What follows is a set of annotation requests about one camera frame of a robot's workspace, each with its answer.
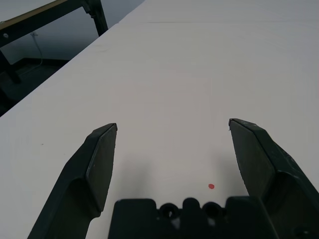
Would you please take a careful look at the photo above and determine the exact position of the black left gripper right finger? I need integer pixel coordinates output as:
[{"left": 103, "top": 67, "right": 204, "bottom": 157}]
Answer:
[{"left": 228, "top": 118, "right": 319, "bottom": 239}]

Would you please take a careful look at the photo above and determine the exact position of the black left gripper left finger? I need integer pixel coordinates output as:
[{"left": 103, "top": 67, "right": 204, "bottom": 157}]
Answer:
[{"left": 27, "top": 123, "right": 118, "bottom": 239}]

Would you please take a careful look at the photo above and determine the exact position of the thin white wall cable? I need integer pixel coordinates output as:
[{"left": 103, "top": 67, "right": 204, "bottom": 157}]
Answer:
[{"left": 29, "top": 32, "right": 44, "bottom": 67}]

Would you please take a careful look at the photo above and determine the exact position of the black frame wooden side table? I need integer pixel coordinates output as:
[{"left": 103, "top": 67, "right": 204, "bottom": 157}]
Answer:
[{"left": 0, "top": 0, "right": 109, "bottom": 85}]

